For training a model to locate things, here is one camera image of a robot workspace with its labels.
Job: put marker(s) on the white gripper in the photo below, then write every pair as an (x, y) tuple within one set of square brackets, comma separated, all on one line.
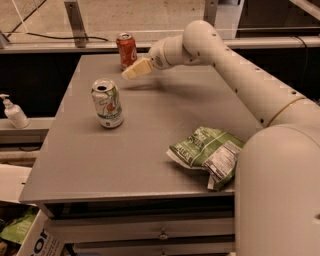
[(157, 57)]

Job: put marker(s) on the red coke can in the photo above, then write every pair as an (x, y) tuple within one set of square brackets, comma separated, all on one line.
[(127, 49)]

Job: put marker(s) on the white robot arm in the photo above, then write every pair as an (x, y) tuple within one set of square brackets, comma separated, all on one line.
[(277, 181)]

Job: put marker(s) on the white green 7up can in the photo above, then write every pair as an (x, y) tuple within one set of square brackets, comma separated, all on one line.
[(106, 99)]

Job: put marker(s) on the green chip bag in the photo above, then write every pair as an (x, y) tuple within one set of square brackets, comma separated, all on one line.
[(213, 150)]

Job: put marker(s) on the grey drawer cabinet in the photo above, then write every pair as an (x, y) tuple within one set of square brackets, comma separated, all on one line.
[(115, 192)]

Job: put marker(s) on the white pump bottle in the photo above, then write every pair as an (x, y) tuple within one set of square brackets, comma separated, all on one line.
[(14, 113)]

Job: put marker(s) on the white cardboard box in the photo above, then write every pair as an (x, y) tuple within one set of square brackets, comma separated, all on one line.
[(38, 240)]

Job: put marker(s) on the green bag in box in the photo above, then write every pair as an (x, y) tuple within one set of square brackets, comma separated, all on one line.
[(17, 230)]

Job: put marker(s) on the left metal railing post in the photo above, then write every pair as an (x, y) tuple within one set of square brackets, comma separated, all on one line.
[(76, 23)]

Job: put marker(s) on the metal railing post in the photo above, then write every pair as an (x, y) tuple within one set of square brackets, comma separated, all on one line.
[(210, 11), (76, 23)]

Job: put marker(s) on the right metal railing post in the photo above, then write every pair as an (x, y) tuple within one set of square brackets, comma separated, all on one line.
[(210, 11)]

